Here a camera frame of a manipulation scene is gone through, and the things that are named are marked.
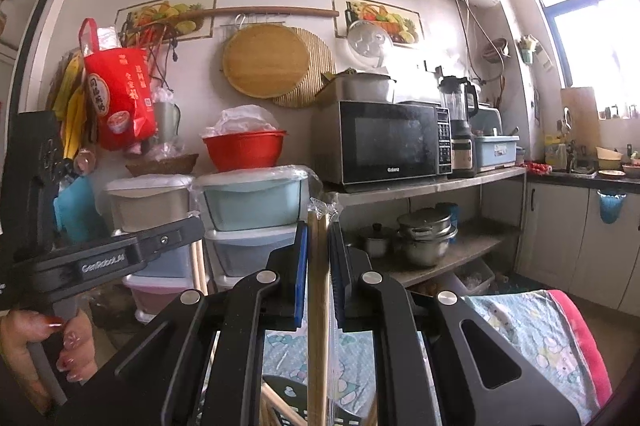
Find blue cup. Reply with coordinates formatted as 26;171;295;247
435;202;460;229

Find kitchen window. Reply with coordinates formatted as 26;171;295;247
515;0;640;90

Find metal cup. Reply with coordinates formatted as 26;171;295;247
152;101;181;147

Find stacked bowls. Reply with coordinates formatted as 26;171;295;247
595;146;627;179

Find small white fan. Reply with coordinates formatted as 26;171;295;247
346;19;391;70

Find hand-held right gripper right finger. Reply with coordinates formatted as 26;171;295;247
329;220;583;426

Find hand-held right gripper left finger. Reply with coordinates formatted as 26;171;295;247
112;220;310;426

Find blue hanging bag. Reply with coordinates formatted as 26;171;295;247
597;189;628;225

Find white kitchen cabinets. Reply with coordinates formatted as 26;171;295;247
515;166;640;322

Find light blue storage box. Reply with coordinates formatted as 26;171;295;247
472;132;521;173

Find stacked steel pots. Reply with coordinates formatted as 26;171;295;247
396;207;458;268

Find black blender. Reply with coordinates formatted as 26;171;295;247
437;75;481;179

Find clear plastic storage box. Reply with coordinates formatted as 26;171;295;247
440;259;496;297

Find metal kitchen shelf rack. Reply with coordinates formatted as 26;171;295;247
320;166;528;292

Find fruit wall picture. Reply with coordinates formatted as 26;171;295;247
330;0;425;50
116;0;219;44

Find plastic wrapped bowls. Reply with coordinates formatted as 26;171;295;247
215;104;280;138

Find person's left hand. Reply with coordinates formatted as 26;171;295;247
0;309;99;413

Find drawer tower with blue drawers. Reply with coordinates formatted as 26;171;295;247
192;163;323;294

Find pink blanket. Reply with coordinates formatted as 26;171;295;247
547;289;615;409

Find black microwave oven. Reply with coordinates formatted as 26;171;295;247
311;100;453;187

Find hanging wire strainer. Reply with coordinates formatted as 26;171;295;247
481;37;510;66

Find small steel pot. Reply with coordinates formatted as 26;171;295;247
359;222;396;259

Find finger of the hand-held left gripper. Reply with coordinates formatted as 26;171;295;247
132;215;207;268

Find steel pot with lid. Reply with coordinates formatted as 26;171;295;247
334;71;397;104

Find blue plastic bag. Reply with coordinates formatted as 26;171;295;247
52;176;108;243

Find wicker basket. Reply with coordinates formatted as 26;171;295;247
125;153;200;178

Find yellow plastic bags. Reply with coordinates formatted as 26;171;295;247
47;54;88;162

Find cartoon printed tablecloth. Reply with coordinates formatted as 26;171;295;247
260;289;601;426

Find round wooden board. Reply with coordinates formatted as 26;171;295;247
221;24;312;98

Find red plastic basin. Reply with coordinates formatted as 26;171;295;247
201;130;289;173

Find round woven mat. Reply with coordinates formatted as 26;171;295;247
272;26;337;109

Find drawer tower with pink drawer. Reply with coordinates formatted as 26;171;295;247
102;173;201;324

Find red shopping bag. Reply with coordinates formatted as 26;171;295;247
77;17;160;152

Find long wooden rolling pin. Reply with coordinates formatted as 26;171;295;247
170;5;341;26

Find yellow bottle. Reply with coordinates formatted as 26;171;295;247
544;133;568;169

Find rectangular wooden cutting board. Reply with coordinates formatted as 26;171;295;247
560;86;601;147

